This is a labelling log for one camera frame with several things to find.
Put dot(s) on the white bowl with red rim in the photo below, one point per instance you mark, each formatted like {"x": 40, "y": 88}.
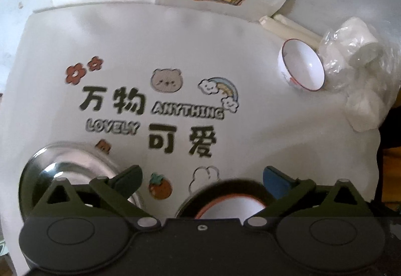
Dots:
{"x": 228, "y": 208}

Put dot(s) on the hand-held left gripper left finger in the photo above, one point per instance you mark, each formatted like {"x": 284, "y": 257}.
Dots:
{"x": 128, "y": 182}

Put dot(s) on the stainless steel plate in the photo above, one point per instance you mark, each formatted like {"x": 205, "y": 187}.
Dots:
{"x": 62, "y": 163}

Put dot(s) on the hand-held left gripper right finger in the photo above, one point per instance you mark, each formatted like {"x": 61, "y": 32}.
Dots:
{"x": 275, "y": 183}

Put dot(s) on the white bowl with pink print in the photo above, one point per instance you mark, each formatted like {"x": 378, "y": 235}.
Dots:
{"x": 304, "y": 63}

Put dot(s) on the white printed table mat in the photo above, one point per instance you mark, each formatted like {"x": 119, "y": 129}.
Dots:
{"x": 250, "y": 138}

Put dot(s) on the white stick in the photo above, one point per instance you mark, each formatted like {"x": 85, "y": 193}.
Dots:
{"x": 300, "y": 27}
{"x": 288, "y": 31}

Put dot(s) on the stainless steel bowl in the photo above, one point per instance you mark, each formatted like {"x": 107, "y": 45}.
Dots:
{"x": 225, "y": 188}

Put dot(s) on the plastic bag of white rolls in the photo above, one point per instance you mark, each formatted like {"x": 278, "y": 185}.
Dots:
{"x": 354, "y": 44}

